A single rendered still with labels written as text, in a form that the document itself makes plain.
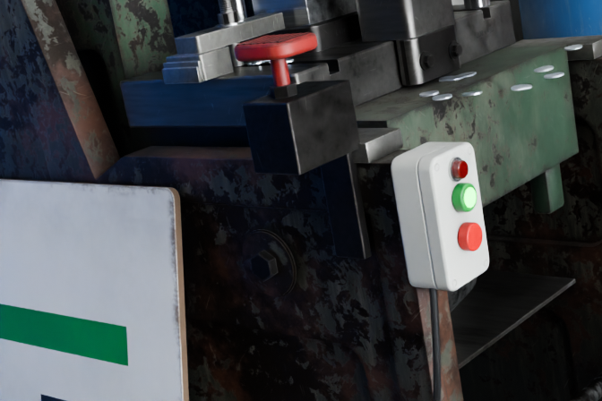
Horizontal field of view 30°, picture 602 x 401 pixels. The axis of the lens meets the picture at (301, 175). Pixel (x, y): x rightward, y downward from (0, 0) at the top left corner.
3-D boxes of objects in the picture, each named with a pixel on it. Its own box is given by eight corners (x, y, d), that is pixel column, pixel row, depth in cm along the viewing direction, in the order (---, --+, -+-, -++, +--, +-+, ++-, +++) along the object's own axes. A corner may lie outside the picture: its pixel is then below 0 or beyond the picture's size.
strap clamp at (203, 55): (296, 51, 138) (281, -32, 136) (199, 82, 126) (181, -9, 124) (262, 54, 142) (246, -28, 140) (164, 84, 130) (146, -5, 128)
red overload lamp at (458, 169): (472, 177, 108) (468, 154, 108) (459, 184, 107) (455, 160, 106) (463, 177, 109) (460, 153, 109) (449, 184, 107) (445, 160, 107)
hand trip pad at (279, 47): (335, 107, 108) (322, 29, 106) (294, 123, 103) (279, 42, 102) (282, 108, 112) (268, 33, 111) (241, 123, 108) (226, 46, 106)
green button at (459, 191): (479, 207, 109) (475, 179, 109) (463, 216, 107) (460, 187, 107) (468, 206, 110) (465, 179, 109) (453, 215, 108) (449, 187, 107)
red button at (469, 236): (485, 245, 110) (481, 218, 109) (469, 255, 108) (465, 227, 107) (475, 244, 111) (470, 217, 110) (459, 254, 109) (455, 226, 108)
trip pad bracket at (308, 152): (381, 256, 114) (349, 68, 110) (321, 290, 108) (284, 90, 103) (336, 251, 119) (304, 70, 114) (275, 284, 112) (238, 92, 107)
